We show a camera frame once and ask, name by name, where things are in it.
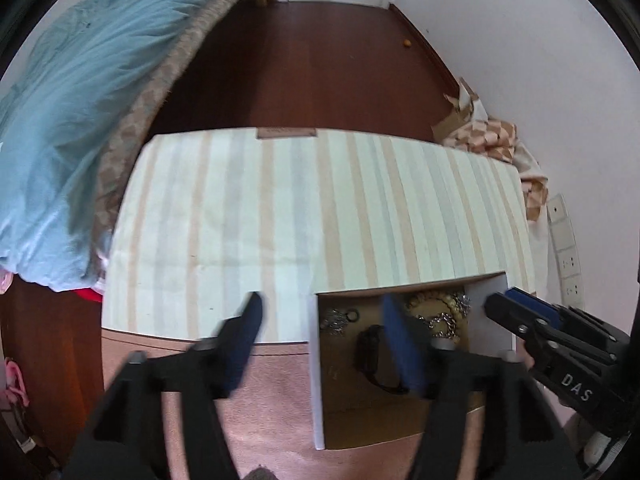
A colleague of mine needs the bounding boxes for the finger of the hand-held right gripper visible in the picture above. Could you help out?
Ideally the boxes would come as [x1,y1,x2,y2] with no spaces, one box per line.
[486,292,548,348]
[504,287,558,323]

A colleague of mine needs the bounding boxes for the black smart band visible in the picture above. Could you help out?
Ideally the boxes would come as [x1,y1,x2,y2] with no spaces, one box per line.
[354,325,408,395]

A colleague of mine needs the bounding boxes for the cardboard box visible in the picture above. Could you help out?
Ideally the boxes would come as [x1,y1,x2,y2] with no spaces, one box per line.
[310,271,516,450]

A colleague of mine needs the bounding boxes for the brown checkered blanket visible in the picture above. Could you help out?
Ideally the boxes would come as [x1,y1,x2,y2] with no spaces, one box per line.
[442,115,548,221]

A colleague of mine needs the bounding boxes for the torn cardboard piece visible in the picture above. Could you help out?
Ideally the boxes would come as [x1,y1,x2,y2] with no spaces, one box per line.
[432,77,486,143]

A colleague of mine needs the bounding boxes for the light blue duvet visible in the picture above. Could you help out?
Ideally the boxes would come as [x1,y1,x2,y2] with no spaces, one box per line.
[0,0,236,293]

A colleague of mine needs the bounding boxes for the striped and pink table mat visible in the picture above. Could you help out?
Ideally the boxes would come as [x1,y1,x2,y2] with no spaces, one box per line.
[100,128,538,480]

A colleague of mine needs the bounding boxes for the red cloth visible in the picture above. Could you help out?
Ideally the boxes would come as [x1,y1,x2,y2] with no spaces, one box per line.
[75,280,108,306]

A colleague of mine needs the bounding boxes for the white cloth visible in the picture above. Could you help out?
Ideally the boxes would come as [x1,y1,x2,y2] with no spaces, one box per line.
[515,145,556,293]

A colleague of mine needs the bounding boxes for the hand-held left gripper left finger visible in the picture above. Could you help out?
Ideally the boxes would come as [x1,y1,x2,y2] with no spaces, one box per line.
[62,292,264,480]

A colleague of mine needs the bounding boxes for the silver pendant necklace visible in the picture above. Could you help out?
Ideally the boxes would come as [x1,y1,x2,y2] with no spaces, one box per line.
[320,307,351,333]

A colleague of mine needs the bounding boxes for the beige checkered mattress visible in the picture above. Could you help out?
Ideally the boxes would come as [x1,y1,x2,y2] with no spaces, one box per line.
[90,0,271,261]

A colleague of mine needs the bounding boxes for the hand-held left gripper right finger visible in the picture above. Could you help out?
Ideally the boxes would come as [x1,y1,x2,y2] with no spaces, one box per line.
[382,296,583,480]

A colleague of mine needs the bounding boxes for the chunky silver chain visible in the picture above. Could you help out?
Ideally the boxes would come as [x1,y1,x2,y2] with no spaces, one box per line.
[425,294,472,342]

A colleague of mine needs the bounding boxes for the white wall socket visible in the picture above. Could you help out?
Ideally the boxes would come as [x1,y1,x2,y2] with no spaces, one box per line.
[547,194,571,226]
[562,275,586,307]
[552,245,581,278]

